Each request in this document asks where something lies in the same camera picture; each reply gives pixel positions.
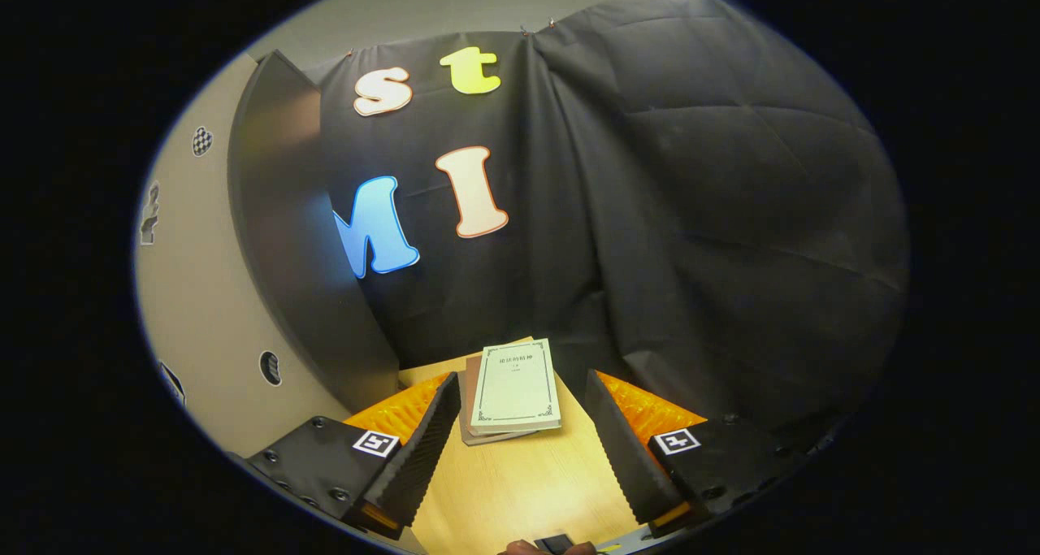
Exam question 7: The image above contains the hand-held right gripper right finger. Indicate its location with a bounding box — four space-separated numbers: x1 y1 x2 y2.
582 370 821 540

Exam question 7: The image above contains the brown book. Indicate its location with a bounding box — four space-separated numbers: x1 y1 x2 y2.
457 356 539 447

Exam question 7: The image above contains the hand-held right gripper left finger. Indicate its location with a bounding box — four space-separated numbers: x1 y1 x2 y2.
230 372 462 540

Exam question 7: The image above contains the pale green book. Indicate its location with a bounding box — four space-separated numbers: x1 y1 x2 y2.
470 338 563 436

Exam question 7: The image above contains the black backdrop cloth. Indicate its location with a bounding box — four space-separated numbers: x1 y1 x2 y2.
305 0 911 458

